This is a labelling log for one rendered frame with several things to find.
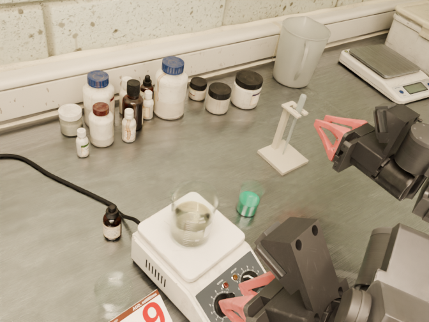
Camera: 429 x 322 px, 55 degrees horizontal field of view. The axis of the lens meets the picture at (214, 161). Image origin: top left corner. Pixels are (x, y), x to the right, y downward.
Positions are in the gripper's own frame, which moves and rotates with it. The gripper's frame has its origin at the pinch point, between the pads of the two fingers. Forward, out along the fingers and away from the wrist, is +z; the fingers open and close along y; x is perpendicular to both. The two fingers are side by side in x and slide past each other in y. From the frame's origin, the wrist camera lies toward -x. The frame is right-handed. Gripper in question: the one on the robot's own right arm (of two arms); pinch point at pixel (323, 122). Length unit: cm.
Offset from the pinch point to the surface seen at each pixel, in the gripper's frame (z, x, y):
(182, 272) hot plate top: -10.2, 5.1, 38.3
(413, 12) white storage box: 26, 0, -73
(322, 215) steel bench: -9.9, 14.0, 4.7
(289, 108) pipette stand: 7.3, 1.3, 1.3
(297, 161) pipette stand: 3.0, 13.1, -1.2
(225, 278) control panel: -13.0, 7.8, 32.6
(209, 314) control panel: -15.7, 8.9, 37.1
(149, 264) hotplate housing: -4.6, 9.1, 39.9
